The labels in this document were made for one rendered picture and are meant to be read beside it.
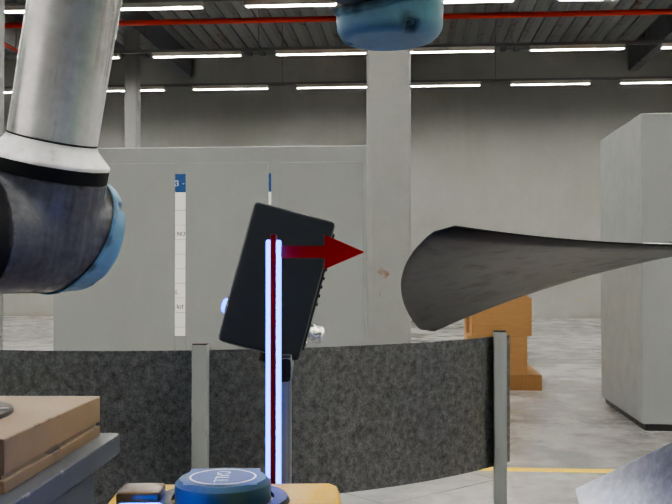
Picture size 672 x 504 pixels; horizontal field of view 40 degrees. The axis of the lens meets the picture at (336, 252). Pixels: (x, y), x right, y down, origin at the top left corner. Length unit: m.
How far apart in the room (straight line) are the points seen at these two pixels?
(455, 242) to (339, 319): 6.19
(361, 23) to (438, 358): 2.15
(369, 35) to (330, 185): 6.15
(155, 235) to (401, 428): 4.55
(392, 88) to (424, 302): 4.42
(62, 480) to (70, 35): 0.39
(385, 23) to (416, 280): 0.18
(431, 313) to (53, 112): 0.40
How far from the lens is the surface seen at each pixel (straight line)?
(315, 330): 1.25
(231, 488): 0.38
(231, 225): 6.86
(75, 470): 0.85
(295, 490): 0.42
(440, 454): 2.77
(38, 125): 0.90
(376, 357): 2.59
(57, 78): 0.90
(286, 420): 1.17
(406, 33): 0.63
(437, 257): 0.60
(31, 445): 0.80
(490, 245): 0.58
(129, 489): 0.40
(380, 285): 5.01
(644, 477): 0.69
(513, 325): 8.86
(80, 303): 7.17
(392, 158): 5.04
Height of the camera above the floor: 1.17
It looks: 1 degrees up
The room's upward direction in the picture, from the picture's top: straight up
